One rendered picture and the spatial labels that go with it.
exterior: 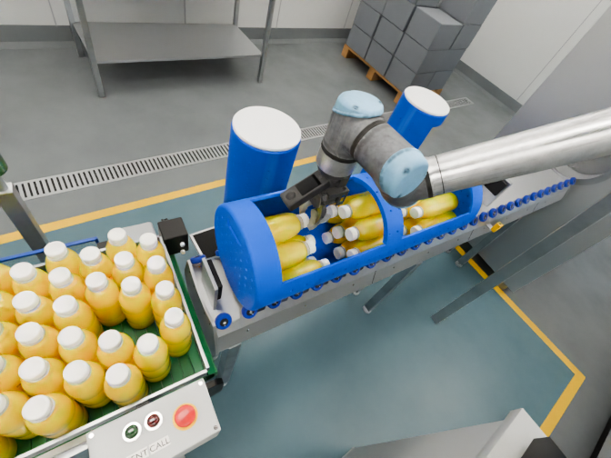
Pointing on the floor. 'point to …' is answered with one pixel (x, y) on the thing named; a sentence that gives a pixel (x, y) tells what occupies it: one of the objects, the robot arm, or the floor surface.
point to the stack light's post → (22, 218)
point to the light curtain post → (530, 255)
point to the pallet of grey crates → (414, 39)
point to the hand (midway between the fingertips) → (304, 221)
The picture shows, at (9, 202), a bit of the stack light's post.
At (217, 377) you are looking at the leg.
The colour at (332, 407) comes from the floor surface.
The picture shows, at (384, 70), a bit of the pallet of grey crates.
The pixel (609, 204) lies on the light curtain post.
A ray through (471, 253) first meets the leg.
